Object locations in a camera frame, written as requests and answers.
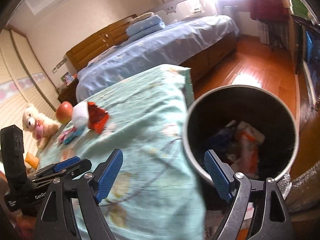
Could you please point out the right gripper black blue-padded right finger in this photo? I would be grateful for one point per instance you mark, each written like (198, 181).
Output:
(270, 220)

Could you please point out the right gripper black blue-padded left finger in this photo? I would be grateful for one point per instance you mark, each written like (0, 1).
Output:
(56, 219)

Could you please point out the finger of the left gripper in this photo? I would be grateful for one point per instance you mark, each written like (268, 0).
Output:
(66, 164)

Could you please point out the red snack wrapper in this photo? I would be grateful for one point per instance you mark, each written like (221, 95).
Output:
(98, 117)

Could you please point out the red white plastic bag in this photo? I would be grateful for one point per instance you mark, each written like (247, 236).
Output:
(242, 152)

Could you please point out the round white trash bin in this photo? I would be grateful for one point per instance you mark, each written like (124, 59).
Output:
(217, 108)

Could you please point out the person's left hand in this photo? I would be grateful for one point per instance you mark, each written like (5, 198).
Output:
(25, 226)

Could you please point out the orange foam net by bear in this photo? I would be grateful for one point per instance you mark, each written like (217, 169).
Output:
(32, 160)

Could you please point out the pink candy wrapper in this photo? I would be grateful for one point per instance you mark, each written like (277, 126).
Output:
(63, 135)

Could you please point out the blue candy wrapper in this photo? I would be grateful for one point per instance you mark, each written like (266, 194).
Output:
(74, 135)

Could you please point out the cream teddy bear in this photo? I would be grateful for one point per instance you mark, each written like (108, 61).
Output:
(39, 125)

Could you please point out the red apple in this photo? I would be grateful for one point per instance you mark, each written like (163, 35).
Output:
(64, 112)

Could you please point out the white foam fruit net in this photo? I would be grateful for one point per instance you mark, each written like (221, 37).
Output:
(80, 115)

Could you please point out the dark wooden nightstand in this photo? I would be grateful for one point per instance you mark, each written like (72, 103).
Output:
(69, 93)

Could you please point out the framed photo on nightstand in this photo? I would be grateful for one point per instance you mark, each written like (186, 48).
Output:
(67, 79)

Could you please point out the blue purple snack packet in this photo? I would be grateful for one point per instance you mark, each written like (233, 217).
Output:
(222, 139)

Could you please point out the teal floral bed sheet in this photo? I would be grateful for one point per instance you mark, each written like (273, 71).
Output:
(156, 194)

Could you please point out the wooden headboard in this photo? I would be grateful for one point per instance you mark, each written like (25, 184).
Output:
(100, 41)

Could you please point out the large bed blue cover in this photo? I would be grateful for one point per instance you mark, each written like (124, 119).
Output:
(174, 44)

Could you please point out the folded blue blankets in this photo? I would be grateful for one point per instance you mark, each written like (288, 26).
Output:
(144, 25)

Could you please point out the television screen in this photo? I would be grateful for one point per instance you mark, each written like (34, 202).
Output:
(308, 56)

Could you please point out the hanging dark red clothes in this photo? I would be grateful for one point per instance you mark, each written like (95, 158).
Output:
(268, 11)

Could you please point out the grey baby bed rail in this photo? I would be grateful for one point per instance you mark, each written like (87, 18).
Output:
(177, 10)

